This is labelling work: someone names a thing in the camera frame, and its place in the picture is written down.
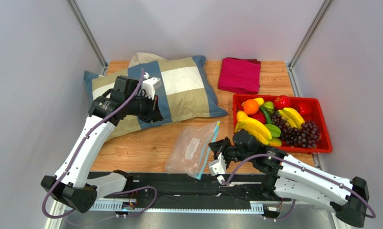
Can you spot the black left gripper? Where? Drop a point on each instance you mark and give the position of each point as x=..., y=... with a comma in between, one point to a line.
x=156, y=115

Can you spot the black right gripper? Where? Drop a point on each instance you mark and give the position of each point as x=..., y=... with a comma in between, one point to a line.
x=222, y=149

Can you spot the clear zip top bag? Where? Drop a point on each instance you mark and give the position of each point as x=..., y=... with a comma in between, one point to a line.
x=191, y=150

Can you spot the large yellow banana bunch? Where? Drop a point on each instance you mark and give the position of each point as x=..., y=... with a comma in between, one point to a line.
x=254, y=128

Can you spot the red apple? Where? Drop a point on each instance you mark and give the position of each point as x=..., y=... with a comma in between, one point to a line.
x=259, y=116

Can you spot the orange fruit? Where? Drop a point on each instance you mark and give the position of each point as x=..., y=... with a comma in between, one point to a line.
x=250, y=107

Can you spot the green starfruit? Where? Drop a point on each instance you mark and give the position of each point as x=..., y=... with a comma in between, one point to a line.
x=274, y=130

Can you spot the purple grape bunch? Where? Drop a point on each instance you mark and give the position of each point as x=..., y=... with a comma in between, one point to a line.
x=306, y=137

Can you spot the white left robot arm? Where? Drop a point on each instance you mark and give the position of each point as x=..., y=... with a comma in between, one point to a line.
x=70, y=184

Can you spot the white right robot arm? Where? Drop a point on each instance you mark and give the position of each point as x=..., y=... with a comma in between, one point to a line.
x=288, y=177

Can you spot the plaid blue beige pillow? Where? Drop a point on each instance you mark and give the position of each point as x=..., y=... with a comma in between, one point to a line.
x=185, y=92

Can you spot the yellow lemon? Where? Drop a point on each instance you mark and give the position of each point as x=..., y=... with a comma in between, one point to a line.
x=240, y=115

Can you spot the green cucumber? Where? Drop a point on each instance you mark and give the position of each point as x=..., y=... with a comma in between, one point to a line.
x=267, y=115

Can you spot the yellow green mango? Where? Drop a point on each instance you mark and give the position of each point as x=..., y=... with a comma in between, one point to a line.
x=276, y=142

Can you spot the green pear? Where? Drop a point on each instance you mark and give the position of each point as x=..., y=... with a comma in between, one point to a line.
x=269, y=105

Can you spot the folded magenta towel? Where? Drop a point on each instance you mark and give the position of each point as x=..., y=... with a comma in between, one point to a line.
x=240, y=76

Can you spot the red pomegranate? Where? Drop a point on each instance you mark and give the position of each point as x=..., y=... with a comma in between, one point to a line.
x=281, y=102

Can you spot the small yellow banana bunch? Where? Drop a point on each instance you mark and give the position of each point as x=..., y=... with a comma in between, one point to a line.
x=292, y=117

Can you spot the red plastic tray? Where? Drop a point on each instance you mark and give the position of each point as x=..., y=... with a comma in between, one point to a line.
x=324, y=143

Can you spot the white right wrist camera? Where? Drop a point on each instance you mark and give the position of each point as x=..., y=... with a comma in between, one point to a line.
x=217, y=168

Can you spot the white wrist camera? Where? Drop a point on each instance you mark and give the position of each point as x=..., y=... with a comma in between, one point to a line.
x=217, y=168
x=150, y=85

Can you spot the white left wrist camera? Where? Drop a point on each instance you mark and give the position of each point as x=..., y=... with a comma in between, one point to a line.
x=150, y=85

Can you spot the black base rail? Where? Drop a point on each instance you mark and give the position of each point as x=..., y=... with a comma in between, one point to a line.
x=180, y=191

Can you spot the left aluminium frame post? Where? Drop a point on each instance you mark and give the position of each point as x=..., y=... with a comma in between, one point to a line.
x=77, y=13

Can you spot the aluminium frame post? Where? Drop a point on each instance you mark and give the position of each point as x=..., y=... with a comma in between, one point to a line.
x=316, y=22
x=77, y=13

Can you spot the right aluminium frame post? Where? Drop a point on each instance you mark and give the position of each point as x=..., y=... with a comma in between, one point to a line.
x=316, y=22

